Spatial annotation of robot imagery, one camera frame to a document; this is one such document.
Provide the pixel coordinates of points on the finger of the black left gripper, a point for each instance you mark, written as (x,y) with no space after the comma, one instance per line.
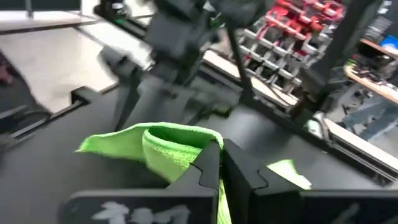
(129,81)
(205,104)

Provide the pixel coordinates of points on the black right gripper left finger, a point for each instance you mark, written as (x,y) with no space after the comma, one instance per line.
(140,205)

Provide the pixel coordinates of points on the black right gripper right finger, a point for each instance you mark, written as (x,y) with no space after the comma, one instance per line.
(280,205)

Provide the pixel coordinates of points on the green microfiber towel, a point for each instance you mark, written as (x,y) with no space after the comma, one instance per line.
(168,149)

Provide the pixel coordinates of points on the black metal support strut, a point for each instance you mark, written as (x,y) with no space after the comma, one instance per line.
(241,62)

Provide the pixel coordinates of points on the wooden table side board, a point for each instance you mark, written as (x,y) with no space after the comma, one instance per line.
(357,143)

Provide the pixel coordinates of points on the red background equipment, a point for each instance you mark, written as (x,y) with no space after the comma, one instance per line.
(295,21)

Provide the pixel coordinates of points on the wooden background workbench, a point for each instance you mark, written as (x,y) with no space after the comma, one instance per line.
(373,84)

